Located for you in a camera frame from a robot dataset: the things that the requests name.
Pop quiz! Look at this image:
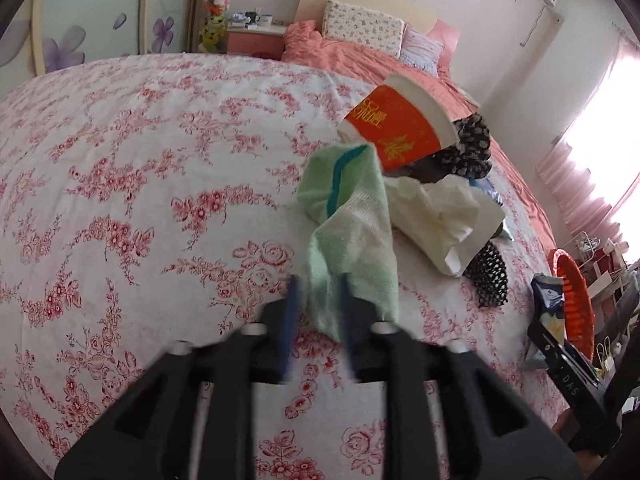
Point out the dark blue snack packet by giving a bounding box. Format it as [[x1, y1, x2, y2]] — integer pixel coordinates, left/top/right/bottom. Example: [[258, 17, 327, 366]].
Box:
[[522, 272, 568, 371]]

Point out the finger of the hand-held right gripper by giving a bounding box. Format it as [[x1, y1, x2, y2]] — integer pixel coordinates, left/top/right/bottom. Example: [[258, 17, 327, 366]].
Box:
[[526, 321, 568, 361]]

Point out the pink curtain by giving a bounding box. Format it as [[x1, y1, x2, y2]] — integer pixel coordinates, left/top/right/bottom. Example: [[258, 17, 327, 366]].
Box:
[[535, 35, 640, 261]]

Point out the floral pillow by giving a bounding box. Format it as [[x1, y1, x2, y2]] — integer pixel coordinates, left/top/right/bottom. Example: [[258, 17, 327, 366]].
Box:
[[322, 0, 406, 58]]

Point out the black polka dot sock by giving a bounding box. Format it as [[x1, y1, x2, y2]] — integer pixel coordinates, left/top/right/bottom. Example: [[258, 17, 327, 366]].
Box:
[[462, 240, 510, 308]]

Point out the flower decorated wardrobe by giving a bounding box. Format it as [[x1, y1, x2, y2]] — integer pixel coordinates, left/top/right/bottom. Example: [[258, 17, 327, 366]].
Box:
[[0, 0, 201, 96]]

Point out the orange plastic basket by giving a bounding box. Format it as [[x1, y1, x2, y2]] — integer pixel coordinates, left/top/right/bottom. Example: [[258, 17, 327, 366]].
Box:
[[547, 248, 597, 361]]

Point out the salmon bed cover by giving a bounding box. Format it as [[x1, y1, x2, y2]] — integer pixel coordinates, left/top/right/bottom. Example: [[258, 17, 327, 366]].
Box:
[[282, 20, 561, 251]]

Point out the green sock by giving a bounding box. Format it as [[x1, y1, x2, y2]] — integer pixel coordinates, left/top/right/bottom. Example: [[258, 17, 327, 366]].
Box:
[[296, 142, 401, 338]]

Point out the pink nightstand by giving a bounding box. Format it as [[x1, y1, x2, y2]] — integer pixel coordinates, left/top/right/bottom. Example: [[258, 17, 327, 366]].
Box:
[[226, 20, 288, 58]]

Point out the cluttered desk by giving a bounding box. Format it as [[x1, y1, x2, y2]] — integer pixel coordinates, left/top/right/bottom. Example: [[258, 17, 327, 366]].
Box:
[[590, 240, 640, 321]]

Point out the striped pillow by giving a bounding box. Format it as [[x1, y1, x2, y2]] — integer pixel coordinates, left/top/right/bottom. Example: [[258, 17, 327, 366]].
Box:
[[400, 25, 446, 76]]

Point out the black white patterned cloth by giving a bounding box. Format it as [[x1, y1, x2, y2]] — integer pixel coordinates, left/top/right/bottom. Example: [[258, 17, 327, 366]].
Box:
[[432, 112, 493, 181]]

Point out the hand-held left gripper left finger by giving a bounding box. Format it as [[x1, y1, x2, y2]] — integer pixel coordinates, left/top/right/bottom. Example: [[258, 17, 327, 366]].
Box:
[[54, 274, 303, 480]]

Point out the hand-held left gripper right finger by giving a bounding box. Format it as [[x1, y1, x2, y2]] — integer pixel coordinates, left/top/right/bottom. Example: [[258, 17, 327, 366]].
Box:
[[337, 275, 583, 480]]

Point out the red paper cup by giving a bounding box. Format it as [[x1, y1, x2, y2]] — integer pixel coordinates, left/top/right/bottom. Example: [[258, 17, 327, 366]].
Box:
[[336, 75, 458, 173]]

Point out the blue foil wrapper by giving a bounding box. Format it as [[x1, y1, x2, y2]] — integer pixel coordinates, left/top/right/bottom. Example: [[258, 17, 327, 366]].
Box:
[[470, 179, 513, 241]]

